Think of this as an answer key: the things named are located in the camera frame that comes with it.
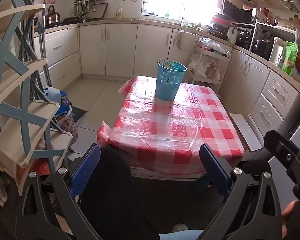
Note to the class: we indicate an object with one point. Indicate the black toaster oven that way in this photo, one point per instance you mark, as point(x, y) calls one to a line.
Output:
point(245, 34)

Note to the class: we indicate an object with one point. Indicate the floral shopping bag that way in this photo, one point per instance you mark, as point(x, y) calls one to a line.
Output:
point(64, 115)

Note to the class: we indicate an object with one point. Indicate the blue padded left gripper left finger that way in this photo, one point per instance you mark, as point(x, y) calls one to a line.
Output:
point(81, 169)

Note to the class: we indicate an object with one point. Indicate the blue perforated utensil bucket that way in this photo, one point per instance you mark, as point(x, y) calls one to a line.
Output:
point(169, 80)

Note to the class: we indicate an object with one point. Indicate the blue beige tiered shelf rack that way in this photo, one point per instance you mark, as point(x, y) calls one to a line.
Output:
point(30, 137)

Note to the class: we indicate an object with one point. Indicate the metal stovetop kettle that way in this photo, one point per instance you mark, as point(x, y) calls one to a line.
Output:
point(53, 18)

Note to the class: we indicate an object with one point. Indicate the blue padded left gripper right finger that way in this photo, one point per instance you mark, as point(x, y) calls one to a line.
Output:
point(218, 170)

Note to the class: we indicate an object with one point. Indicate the white rolling kitchen cart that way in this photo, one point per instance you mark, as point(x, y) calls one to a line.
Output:
point(209, 61)

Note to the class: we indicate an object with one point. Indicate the pale chopsticks bundle in bucket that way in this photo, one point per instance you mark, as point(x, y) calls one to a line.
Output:
point(166, 62)

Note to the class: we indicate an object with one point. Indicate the white step stool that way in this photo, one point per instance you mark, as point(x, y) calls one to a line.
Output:
point(247, 137)

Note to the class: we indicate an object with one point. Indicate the white electric kettle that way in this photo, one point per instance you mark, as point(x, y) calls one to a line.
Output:
point(277, 53)

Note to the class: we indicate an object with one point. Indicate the red white checkered tablecloth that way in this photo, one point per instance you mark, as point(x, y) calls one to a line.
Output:
point(165, 136)

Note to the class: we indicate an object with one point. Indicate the person's right hand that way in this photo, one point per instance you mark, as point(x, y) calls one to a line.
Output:
point(286, 216)

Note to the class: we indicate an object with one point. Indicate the white plastic jug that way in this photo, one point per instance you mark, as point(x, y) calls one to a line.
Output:
point(232, 34)

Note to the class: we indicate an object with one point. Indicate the green snack bag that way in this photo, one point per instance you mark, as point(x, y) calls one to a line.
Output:
point(289, 58)

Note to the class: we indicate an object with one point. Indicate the clear bottle on counter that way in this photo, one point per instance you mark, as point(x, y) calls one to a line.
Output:
point(119, 13)

